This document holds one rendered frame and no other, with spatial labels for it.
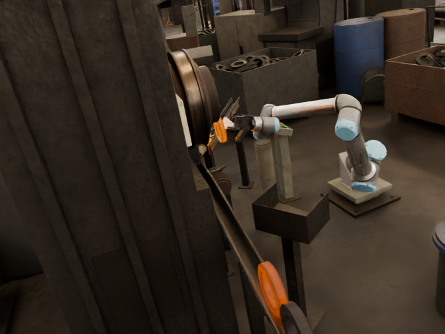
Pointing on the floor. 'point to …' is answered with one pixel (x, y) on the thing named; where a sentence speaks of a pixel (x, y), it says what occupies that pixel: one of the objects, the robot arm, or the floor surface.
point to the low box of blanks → (416, 85)
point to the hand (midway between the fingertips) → (219, 126)
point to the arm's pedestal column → (356, 209)
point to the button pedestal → (284, 166)
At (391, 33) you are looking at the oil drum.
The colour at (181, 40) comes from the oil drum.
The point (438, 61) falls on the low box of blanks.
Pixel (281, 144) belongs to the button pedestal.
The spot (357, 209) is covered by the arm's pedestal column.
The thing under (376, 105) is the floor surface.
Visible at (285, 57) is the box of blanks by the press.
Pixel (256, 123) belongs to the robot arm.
